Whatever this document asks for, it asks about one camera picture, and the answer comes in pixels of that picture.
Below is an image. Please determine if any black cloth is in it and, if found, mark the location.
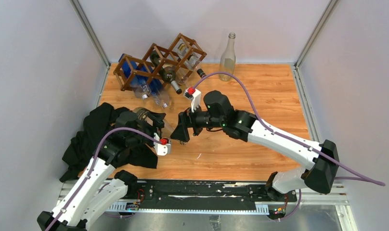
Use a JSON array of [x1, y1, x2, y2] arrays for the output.
[[59, 103, 158, 182]]

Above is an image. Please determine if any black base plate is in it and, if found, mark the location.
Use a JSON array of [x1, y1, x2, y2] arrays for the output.
[[123, 180, 297, 211]]

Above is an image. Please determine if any clear bottle black cap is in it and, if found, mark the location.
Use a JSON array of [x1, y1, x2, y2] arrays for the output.
[[176, 39, 206, 78]]

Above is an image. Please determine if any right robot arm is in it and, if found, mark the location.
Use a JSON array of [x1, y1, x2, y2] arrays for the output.
[[171, 90, 339, 201]]

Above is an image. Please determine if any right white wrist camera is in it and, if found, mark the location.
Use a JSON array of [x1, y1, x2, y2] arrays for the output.
[[184, 87, 201, 113]]

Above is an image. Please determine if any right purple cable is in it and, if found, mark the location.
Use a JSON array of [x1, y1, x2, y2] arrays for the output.
[[191, 71, 387, 222]]

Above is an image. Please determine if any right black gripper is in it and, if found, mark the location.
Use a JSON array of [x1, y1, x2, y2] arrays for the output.
[[170, 101, 225, 143]]

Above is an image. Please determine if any dark green wine bottle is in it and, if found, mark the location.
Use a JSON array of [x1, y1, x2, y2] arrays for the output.
[[149, 51, 182, 94]]

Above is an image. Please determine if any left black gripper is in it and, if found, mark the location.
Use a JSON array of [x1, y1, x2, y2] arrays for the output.
[[127, 112, 166, 148]]

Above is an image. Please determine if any blue glass bottle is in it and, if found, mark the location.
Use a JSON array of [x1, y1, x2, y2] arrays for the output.
[[117, 53, 171, 111]]

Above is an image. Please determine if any clear bottle middle lower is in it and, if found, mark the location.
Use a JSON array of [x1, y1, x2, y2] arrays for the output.
[[176, 67, 192, 86]]

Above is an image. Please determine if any brown wooden wine rack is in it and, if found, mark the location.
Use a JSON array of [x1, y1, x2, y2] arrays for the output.
[[113, 33, 207, 91]]

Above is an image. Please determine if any clear bottle lower left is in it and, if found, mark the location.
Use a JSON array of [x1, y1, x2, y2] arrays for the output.
[[130, 76, 151, 100]]

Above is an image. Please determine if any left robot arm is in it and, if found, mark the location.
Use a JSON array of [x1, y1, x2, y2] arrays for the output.
[[37, 108, 171, 231]]

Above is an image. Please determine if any clear bottle dark label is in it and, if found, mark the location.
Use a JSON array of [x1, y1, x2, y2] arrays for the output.
[[219, 32, 236, 75], [133, 107, 174, 139]]

